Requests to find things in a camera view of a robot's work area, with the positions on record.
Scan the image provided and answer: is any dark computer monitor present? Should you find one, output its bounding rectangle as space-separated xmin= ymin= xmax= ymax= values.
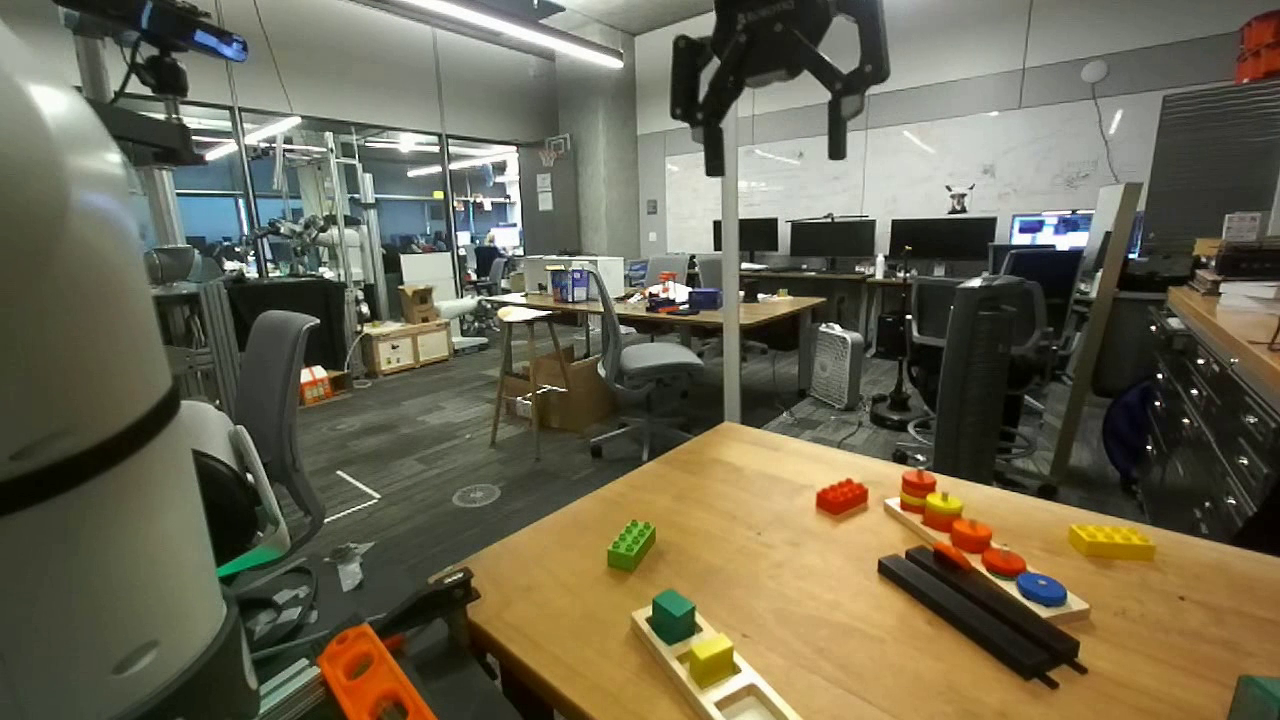
xmin=707 ymin=216 xmax=784 ymax=259
xmin=883 ymin=211 xmax=1005 ymax=268
xmin=789 ymin=216 xmax=883 ymax=266

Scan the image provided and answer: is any leaning wooden plank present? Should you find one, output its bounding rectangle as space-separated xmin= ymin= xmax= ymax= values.
xmin=1049 ymin=181 xmax=1148 ymax=488

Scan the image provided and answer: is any wooden peg platform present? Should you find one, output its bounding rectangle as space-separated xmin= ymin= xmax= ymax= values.
xmin=878 ymin=491 xmax=1092 ymax=624

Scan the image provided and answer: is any yellow wooden ring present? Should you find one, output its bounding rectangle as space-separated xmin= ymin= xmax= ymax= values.
xmin=921 ymin=488 xmax=967 ymax=527

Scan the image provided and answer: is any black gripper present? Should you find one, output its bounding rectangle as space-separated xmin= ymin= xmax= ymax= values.
xmin=669 ymin=0 xmax=894 ymax=181

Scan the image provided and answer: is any small green block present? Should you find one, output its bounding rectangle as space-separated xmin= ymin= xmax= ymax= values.
xmin=1225 ymin=671 xmax=1280 ymax=720

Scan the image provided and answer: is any red wooden ring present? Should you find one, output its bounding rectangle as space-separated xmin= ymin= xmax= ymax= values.
xmin=978 ymin=544 xmax=1030 ymax=583
xmin=894 ymin=464 xmax=939 ymax=520

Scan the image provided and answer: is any orange wooden ring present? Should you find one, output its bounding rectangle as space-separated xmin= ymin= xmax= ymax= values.
xmin=946 ymin=518 xmax=996 ymax=556

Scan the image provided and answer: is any black drawer cabinet wooden top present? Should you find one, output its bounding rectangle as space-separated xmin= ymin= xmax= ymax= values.
xmin=1137 ymin=277 xmax=1280 ymax=544

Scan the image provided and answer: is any ceiling light strip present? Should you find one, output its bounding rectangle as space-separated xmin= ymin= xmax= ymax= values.
xmin=394 ymin=0 xmax=632 ymax=77

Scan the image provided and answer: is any lit computer monitor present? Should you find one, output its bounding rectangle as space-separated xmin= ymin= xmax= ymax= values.
xmin=1008 ymin=209 xmax=1098 ymax=256

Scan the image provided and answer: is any wooden shape sorter board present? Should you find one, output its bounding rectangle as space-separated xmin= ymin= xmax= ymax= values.
xmin=628 ymin=599 xmax=804 ymax=720

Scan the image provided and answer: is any blue wooden ring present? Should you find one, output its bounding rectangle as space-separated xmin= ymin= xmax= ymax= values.
xmin=1010 ymin=568 xmax=1072 ymax=612

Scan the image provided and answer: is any brown cardboard floor box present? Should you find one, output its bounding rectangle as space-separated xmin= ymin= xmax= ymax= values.
xmin=528 ymin=352 xmax=619 ymax=439

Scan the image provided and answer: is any orange plastic object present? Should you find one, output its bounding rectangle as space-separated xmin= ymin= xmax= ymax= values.
xmin=314 ymin=622 xmax=441 ymax=720

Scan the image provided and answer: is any red toy brick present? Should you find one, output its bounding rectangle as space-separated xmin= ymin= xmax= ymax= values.
xmin=813 ymin=475 xmax=873 ymax=520

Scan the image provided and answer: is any black rectangular block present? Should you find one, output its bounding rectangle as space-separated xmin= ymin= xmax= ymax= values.
xmin=876 ymin=541 xmax=1092 ymax=694

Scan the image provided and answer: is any yellow shape sorter cube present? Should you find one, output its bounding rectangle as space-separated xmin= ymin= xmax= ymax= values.
xmin=682 ymin=630 xmax=738 ymax=694

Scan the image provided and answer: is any gray office chair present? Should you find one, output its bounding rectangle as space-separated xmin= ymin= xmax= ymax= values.
xmin=589 ymin=268 xmax=712 ymax=462

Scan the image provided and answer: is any green toy brick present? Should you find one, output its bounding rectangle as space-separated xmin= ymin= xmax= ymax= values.
xmin=602 ymin=518 xmax=658 ymax=576

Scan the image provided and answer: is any white frame pole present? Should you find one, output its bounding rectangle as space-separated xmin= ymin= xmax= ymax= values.
xmin=716 ymin=115 xmax=748 ymax=430

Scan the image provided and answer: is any orange storage box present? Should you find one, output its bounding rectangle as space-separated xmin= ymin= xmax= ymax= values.
xmin=1231 ymin=10 xmax=1280 ymax=90

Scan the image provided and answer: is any green shape sorter cube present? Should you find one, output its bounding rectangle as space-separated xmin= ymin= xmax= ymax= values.
xmin=648 ymin=583 xmax=702 ymax=647

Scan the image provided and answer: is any gray computer tower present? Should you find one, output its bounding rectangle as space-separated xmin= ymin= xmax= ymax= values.
xmin=809 ymin=322 xmax=873 ymax=418

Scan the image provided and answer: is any yellow toy brick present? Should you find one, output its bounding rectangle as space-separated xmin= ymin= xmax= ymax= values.
xmin=1062 ymin=520 xmax=1160 ymax=563

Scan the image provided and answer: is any black overhead camera device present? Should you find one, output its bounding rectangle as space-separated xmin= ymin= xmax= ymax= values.
xmin=53 ymin=0 xmax=254 ymax=169

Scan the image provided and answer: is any wooden office desk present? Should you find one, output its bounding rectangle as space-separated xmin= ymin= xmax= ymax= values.
xmin=496 ymin=288 xmax=833 ymax=341

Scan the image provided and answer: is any black office chair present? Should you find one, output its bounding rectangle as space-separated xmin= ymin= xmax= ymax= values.
xmin=928 ymin=273 xmax=1056 ymax=488

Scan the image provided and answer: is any gray padded chair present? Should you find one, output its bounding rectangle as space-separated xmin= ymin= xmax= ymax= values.
xmin=233 ymin=310 xmax=327 ymax=541

